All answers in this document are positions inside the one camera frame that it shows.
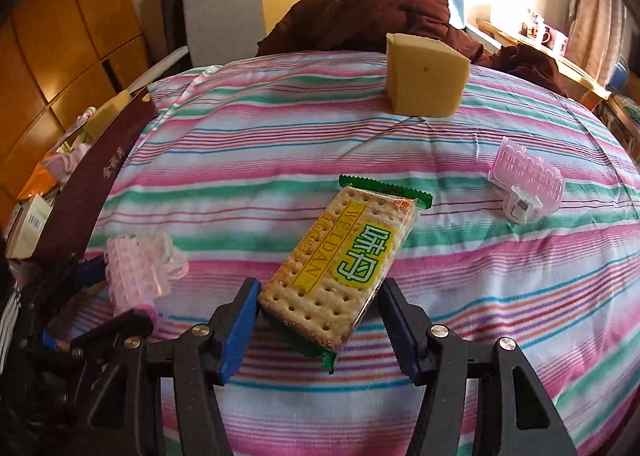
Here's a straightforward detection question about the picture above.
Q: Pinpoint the beige curtain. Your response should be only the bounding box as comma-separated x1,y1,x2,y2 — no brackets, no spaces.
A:
565,0,626,86

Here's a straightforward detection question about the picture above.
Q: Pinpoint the wooden side table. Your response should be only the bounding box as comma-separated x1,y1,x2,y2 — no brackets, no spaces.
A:
474,17,614,102

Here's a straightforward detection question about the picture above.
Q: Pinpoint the pink hair roller with clip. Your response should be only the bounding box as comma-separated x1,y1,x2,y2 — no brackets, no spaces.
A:
488,138,565,224

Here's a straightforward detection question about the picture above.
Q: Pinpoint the pink mug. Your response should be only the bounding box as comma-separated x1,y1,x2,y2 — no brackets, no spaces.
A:
541,25,568,56

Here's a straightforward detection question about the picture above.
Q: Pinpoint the dark red gift box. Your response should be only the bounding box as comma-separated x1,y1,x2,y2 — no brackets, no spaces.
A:
27,88,157,260

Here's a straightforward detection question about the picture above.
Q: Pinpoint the maroon blanket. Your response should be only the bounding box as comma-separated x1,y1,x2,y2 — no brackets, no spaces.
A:
257,0,567,96

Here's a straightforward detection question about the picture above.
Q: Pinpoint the large cracker packet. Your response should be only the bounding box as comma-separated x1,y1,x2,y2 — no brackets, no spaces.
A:
258,174,433,374

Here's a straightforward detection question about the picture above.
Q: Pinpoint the white box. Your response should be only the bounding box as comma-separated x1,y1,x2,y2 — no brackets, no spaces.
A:
6,195,52,259

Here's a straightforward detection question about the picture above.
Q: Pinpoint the yellow sponge block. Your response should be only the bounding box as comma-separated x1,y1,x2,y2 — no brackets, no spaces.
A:
385,34,471,118

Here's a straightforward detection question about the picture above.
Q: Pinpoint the grey chair back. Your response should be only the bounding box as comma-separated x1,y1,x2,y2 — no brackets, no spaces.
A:
183,0,266,66

